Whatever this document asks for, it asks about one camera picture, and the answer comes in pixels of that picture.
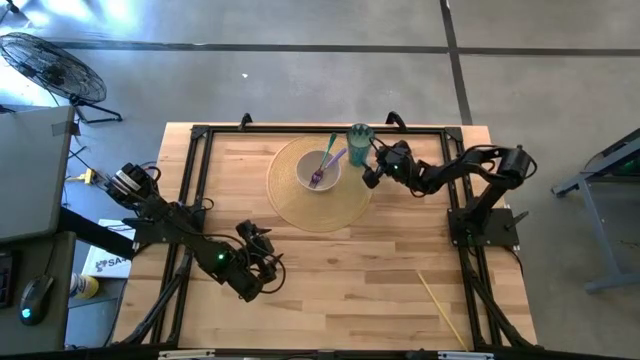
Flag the white printed booklet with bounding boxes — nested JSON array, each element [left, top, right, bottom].
[[81, 218, 137, 280]]

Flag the grey metal table stand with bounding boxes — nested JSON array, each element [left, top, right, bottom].
[[551, 127, 640, 295]]

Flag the black desk beam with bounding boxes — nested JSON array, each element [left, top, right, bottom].
[[58, 206, 137, 260]]

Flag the beige round bowl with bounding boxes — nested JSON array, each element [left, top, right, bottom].
[[295, 149, 343, 193]]

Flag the white edge bracket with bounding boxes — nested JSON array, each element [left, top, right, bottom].
[[157, 348, 216, 360], [437, 350, 495, 360]]

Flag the black floor fan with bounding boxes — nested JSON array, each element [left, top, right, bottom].
[[0, 31, 124, 125]]

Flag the teal translucent plastic cup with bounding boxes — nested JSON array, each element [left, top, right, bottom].
[[346, 123, 376, 168]]

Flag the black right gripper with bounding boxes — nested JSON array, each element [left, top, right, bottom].
[[361, 137, 417, 191]]

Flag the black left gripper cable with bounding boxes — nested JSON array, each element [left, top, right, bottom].
[[259, 251, 288, 296]]

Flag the purple plastic fork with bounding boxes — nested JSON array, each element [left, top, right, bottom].
[[308, 147, 348, 190]]

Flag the black computer mouse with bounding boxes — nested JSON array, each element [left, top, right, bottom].
[[18, 273, 55, 327]]

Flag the dark lower desk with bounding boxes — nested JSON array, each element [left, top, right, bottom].
[[0, 230, 77, 357]]

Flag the black aluminium table frame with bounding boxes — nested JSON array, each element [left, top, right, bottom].
[[114, 123, 539, 352]]

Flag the yellow bottle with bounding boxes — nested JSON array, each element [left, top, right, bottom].
[[69, 272, 100, 301]]

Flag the black floor cables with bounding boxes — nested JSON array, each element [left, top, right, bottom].
[[63, 144, 116, 212]]

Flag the black keyboard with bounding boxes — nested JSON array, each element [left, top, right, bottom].
[[0, 249, 15, 309]]

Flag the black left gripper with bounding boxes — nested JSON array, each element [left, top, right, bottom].
[[235, 219, 282, 296]]

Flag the round woven straw placemat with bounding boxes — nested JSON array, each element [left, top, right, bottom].
[[265, 134, 374, 234]]

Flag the green plastic spoon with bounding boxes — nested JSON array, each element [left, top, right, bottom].
[[317, 131, 339, 174]]

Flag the thin yellow strip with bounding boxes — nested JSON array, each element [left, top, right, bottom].
[[416, 270, 469, 352]]

